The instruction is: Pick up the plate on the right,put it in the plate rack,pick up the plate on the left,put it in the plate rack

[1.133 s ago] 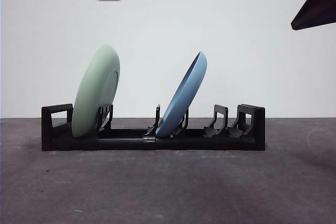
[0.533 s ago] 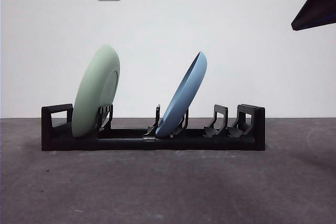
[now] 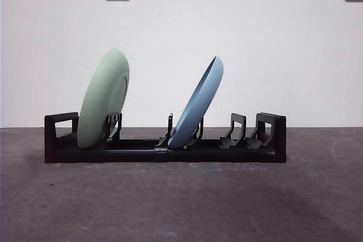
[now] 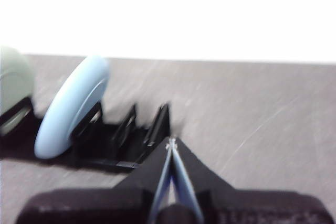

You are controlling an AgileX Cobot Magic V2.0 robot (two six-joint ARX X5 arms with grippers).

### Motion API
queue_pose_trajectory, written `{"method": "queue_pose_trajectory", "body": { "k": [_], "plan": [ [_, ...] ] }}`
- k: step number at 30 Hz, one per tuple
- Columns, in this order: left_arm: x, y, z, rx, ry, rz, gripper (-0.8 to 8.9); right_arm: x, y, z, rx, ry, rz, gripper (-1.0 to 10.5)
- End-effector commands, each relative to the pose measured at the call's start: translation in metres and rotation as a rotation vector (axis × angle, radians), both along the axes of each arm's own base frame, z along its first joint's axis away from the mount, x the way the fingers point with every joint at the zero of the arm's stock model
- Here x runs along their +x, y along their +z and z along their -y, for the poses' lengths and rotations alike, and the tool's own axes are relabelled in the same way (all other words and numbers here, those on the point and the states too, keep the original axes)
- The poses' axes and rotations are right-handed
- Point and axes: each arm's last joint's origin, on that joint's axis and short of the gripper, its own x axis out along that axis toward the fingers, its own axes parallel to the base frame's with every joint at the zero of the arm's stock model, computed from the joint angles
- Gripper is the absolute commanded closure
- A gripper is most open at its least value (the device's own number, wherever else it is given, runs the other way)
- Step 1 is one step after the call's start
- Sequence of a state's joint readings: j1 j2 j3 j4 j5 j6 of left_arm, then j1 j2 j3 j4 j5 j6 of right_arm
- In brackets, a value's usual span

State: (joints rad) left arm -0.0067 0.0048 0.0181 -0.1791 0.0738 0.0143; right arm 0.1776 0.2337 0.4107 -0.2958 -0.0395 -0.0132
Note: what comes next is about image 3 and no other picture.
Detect pale green plate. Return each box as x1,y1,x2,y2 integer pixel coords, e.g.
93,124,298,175
77,48,130,150

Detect light blue plate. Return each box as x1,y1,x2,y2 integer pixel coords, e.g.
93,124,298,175
167,56,225,149

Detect black plastic plate rack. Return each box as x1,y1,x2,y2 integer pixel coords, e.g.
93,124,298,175
44,111,287,165

